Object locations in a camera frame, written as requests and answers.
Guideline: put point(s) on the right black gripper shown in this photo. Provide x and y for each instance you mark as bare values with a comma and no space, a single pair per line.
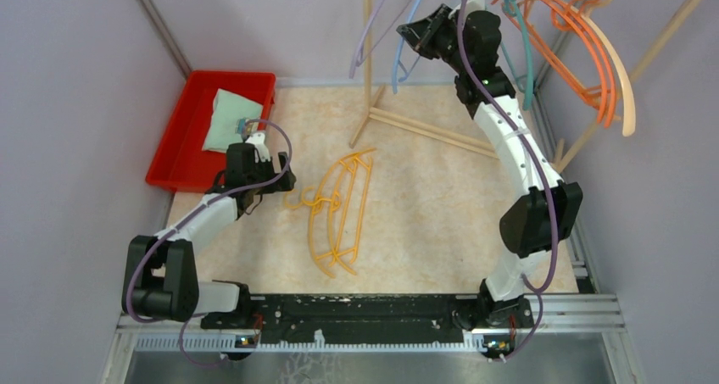
420,35

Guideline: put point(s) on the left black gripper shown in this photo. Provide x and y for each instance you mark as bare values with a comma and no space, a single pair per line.
286,183

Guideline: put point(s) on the light blue plastic hanger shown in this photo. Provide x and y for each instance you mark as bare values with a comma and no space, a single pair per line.
401,72

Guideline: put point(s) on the orange plastic hanger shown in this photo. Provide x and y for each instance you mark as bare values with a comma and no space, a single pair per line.
538,43
572,17

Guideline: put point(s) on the teal plastic hanger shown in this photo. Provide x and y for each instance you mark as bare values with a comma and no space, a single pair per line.
524,83

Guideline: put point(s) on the lilac plastic hanger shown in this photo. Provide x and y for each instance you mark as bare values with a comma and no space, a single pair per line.
378,18

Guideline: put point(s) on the beige plastic hanger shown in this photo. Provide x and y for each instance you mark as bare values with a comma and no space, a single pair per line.
625,105

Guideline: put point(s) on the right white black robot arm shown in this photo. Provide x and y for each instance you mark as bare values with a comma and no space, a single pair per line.
546,206

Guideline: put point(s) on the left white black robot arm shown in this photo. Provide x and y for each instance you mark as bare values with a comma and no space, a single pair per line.
161,278

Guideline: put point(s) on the light green folded cloth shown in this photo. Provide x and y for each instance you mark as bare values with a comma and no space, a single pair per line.
228,112

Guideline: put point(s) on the red plastic tray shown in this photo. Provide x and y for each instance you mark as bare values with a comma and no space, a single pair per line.
180,164

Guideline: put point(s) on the wooden clothes rack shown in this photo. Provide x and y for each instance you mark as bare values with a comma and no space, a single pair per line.
562,158

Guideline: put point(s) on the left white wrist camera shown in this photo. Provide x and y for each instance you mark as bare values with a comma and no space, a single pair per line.
257,139

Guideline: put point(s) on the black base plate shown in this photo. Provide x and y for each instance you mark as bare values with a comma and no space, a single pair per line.
370,319

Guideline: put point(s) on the aluminium frame rail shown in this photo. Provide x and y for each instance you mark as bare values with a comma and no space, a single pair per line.
553,314

